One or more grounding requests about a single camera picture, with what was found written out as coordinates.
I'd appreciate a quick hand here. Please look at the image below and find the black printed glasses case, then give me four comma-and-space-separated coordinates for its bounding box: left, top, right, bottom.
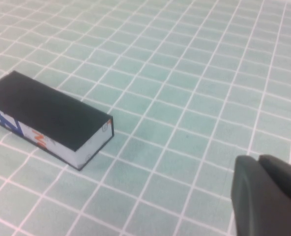
0, 70, 114, 171

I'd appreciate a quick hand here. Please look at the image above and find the green white grid tablecloth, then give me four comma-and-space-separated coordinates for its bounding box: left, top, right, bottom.
0, 0, 291, 236

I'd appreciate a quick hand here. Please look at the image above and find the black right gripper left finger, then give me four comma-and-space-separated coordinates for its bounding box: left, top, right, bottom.
231, 155, 291, 236

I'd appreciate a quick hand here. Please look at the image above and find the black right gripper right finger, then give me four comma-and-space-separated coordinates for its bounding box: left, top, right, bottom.
258, 154, 291, 209

